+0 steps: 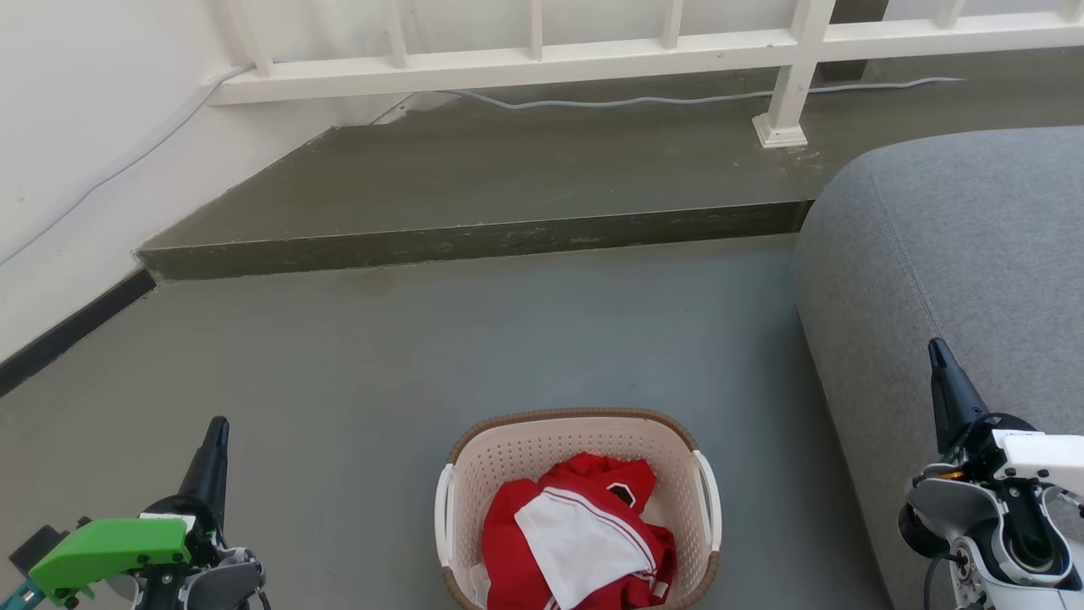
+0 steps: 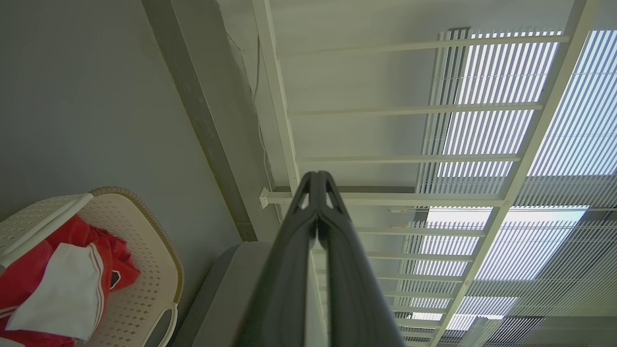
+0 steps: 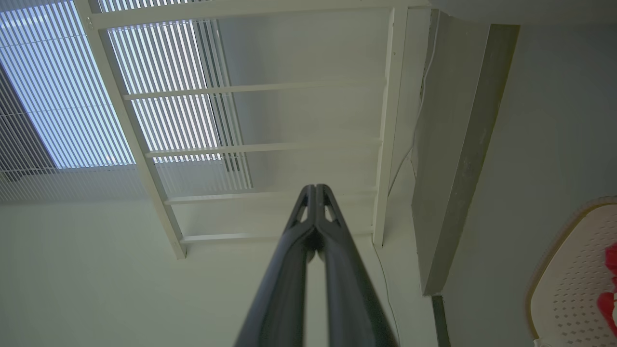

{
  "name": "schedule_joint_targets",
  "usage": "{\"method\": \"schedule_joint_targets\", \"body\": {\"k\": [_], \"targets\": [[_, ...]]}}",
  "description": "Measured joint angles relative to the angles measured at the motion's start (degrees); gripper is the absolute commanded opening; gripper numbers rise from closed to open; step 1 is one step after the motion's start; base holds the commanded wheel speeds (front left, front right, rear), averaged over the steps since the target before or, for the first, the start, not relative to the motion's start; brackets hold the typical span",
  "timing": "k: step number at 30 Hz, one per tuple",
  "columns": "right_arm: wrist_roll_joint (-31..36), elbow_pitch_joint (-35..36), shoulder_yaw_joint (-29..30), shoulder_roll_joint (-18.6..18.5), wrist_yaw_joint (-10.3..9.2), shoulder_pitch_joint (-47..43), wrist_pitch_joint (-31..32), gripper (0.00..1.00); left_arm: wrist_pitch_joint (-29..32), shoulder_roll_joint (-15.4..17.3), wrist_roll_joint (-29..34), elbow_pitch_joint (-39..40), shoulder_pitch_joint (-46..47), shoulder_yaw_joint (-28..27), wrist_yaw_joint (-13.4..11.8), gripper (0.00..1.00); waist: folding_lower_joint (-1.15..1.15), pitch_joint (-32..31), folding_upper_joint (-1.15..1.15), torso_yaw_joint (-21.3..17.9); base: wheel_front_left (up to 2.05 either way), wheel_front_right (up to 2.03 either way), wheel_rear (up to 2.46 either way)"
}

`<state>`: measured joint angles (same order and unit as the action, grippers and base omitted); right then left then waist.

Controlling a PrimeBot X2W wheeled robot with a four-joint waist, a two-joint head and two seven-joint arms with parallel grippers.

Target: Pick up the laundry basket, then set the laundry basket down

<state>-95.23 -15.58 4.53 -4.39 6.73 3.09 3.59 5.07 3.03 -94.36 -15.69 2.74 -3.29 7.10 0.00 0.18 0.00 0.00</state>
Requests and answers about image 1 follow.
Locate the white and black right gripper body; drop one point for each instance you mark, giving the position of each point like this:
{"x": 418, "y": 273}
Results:
{"x": 1037, "y": 457}

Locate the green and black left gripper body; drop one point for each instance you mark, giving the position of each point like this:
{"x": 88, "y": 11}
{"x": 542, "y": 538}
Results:
{"x": 110, "y": 546}

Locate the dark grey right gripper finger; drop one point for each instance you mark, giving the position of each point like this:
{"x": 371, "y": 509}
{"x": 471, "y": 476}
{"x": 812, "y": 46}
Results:
{"x": 953, "y": 398}

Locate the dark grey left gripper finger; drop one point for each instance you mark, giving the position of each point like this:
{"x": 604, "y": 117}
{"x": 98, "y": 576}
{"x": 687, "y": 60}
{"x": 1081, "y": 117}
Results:
{"x": 210, "y": 474}

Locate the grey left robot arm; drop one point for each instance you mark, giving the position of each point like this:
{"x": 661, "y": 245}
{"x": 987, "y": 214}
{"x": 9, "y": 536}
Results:
{"x": 222, "y": 586}

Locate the white and grey right robot arm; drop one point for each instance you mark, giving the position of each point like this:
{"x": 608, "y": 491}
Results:
{"x": 974, "y": 517}

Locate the cream perforated laundry basket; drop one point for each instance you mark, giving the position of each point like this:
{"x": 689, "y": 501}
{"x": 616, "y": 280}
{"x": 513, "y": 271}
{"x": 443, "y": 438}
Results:
{"x": 508, "y": 462}

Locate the grey fabric sofa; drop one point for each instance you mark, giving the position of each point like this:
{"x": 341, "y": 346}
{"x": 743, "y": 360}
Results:
{"x": 948, "y": 254}

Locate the black baseboard strip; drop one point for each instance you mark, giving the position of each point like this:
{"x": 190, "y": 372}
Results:
{"x": 76, "y": 326}

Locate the red sports jersey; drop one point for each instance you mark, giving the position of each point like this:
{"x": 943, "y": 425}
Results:
{"x": 517, "y": 559}

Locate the white garment with red stripes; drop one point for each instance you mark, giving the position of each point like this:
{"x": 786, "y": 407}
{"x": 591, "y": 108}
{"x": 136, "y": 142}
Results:
{"x": 580, "y": 542}

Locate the raised concrete step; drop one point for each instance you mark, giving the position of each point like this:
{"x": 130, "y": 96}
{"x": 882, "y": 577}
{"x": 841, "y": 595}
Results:
{"x": 508, "y": 178}

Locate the white railing fence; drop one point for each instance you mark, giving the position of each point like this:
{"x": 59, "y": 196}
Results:
{"x": 525, "y": 66}

